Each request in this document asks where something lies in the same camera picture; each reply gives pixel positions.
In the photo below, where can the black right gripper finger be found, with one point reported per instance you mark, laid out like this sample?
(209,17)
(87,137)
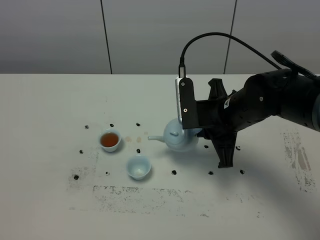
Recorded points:
(225,146)
(217,90)

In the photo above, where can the near light blue teacup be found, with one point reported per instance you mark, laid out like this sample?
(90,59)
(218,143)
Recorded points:
(138,167)

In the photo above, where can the light blue porcelain teapot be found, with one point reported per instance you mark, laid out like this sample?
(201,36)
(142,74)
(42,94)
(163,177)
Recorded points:
(176,138)

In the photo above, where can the light blue teacup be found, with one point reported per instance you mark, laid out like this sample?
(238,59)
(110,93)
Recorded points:
(138,167)
(110,140)

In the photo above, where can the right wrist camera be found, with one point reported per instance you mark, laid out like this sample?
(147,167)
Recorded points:
(186,103)

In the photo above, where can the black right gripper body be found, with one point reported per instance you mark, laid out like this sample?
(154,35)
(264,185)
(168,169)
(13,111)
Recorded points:
(219,117)

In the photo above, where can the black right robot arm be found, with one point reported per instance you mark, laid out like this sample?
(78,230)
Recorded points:
(281,93)

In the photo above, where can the far light blue teacup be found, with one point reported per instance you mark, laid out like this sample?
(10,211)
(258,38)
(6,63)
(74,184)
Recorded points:
(110,140)

